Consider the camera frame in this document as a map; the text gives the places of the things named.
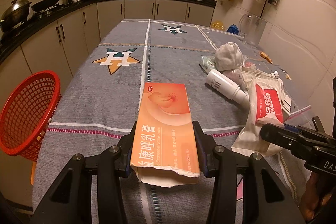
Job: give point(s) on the orange stool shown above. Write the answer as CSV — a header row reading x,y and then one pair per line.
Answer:
x,y
33,172

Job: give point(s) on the white plastic bottle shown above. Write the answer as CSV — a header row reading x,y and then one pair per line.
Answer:
x,y
227,88

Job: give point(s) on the black frying pan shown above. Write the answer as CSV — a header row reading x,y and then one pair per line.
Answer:
x,y
43,5

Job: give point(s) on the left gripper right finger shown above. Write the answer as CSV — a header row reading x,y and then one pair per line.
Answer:
x,y
265,198

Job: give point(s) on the red mesh plastic basket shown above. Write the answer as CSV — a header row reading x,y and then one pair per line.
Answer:
x,y
27,114

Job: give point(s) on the orange medicine box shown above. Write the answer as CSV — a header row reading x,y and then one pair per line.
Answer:
x,y
164,151

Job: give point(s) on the crumpled white tissue ball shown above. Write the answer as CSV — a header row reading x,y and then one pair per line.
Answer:
x,y
228,57

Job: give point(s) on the grey star patterned tablecloth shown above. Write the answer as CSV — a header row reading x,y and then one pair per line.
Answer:
x,y
98,108

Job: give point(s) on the red white wipes packet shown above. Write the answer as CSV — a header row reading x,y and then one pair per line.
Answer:
x,y
265,107

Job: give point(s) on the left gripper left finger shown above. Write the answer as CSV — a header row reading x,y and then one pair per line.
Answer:
x,y
68,199

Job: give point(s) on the steel wok with lid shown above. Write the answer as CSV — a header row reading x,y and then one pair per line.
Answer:
x,y
17,13

